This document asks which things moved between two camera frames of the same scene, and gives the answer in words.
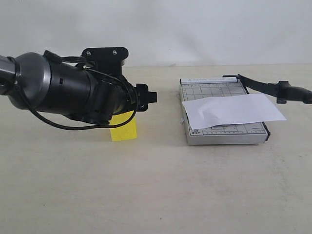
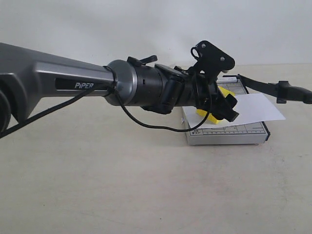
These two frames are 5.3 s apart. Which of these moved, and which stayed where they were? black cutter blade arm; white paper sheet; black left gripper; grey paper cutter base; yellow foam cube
Moved: black left gripper; yellow foam cube
Stayed: black cutter blade arm; white paper sheet; grey paper cutter base
